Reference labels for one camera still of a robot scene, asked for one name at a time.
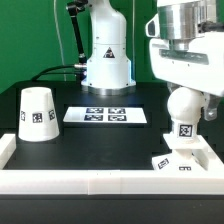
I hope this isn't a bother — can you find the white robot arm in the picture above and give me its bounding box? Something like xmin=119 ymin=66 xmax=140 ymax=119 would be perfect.
xmin=86 ymin=0 xmax=224 ymax=120

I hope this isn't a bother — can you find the white marker plate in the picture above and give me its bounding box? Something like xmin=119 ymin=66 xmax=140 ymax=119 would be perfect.
xmin=63 ymin=107 xmax=147 ymax=124

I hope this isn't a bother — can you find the white lamp base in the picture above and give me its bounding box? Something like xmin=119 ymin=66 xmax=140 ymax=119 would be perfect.
xmin=152 ymin=133 xmax=208 ymax=172

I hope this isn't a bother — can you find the black cable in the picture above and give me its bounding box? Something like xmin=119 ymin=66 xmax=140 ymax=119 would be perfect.
xmin=30 ymin=64 xmax=88 ymax=82

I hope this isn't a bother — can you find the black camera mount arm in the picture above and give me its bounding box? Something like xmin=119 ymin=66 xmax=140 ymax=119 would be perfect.
xmin=65 ymin=0 xmax=90 ymax=64

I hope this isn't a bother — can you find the white cable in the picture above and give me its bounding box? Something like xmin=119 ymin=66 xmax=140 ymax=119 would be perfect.
xmin=53 ymin=0 xmax=68 ymax=82

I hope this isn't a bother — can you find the white U-shaped fence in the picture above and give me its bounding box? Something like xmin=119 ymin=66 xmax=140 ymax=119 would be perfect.
xmin=0 ymin=134 xmax=224 ymax=195

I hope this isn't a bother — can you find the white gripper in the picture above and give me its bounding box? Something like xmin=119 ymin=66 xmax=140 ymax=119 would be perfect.
xmin=145 ymin=15 xmax=224 ymax=121

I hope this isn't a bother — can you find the white lamp bulb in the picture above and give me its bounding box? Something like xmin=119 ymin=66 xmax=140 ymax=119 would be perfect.
xmin=167 ymin=87 xmax=205 ymax=142

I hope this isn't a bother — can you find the white lamp hood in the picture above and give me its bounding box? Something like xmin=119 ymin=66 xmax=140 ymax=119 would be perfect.
xmin=18 ymin=87 xmax=59 ymax=142

